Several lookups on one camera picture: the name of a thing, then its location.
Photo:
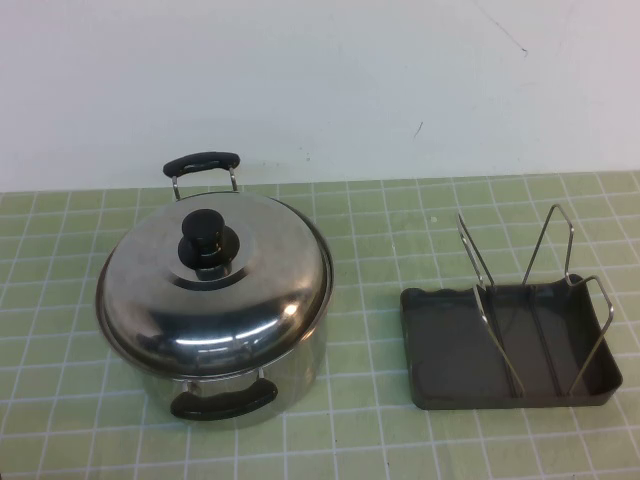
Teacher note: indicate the green grid pattern mat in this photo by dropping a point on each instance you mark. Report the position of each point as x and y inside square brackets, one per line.
[50, 300]

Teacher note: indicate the stainless steel cooking pot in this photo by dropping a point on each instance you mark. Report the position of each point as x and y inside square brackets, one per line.
[292, 390]

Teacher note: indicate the steel pot lid black knob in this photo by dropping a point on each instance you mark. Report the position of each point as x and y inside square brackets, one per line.
[150, 280]

